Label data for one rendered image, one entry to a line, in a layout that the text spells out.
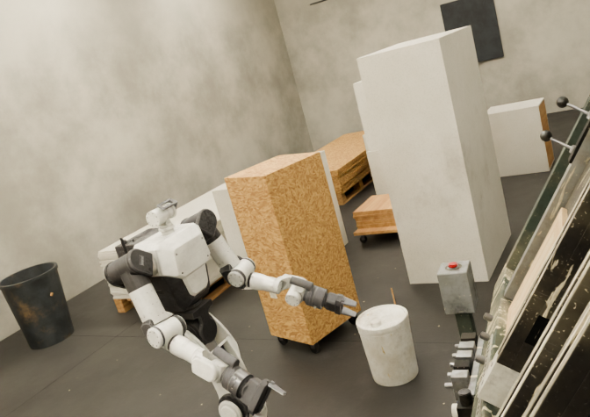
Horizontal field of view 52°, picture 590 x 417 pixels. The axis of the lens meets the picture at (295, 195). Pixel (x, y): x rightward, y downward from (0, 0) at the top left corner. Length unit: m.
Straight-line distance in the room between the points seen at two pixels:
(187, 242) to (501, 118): 5.08
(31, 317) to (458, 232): 3.71
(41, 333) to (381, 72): 3.70
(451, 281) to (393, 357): 1.11
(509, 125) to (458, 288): 4.61
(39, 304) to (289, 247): 2.75
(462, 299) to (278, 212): 1.57
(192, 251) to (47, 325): 3.62
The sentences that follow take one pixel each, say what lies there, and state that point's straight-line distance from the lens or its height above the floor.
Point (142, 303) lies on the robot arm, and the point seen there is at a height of 1.20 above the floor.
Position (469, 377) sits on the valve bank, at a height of 0.75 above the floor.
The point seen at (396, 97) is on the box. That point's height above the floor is 1.42.
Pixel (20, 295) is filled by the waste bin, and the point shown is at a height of 0.54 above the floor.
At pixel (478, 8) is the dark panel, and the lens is 10.14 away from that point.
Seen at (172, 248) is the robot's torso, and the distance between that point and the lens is 2.36.
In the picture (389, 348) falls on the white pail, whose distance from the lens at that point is 3.50.
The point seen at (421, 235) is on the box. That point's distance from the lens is 4.61.
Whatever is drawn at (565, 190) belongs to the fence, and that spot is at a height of 1.26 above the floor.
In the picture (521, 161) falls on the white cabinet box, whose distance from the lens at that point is 7.08.
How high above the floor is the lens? 1.92
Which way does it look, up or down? 13 degrees down
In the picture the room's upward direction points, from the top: 15 degrees counter-clockwise
